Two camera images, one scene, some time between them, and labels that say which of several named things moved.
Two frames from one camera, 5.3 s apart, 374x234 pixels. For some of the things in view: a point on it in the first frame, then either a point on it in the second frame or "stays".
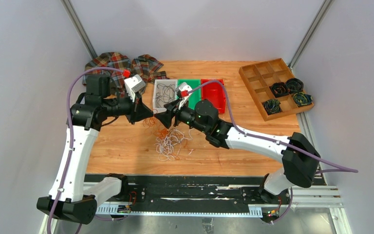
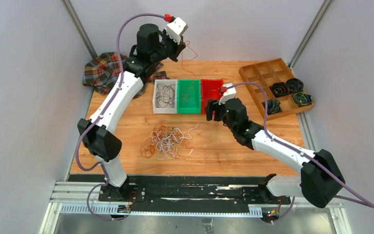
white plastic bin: x=164 y=93 stays
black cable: x=167 y=94 stays
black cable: x=166 y=94 stays
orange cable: x=161 y=132 → x=182 y=60
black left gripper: x=139 y=110 → x=178 y=48
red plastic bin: x=215 y=92 stays
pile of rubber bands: x=168 y=146 stays
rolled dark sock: x=301 y=99 stays
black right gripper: x=165 y=118 → x=209 y=109
